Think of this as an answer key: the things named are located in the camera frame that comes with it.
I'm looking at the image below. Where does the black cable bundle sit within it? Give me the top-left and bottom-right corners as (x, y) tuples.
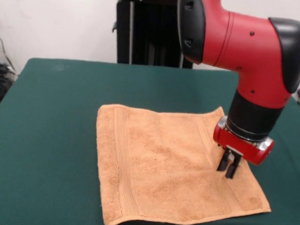
(0, 27), (22, 115)

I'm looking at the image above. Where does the dark green table cloth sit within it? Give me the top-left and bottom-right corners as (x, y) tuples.
(0, 54), (300, 225)

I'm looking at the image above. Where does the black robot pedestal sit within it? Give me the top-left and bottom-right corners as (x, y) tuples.
(102, 0), (199, 69)

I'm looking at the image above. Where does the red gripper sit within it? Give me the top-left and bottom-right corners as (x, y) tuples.
(209, 116), (277, 182)

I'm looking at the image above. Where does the orange terry towel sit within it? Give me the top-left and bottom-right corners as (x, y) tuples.
(90, 98), (279, 225)

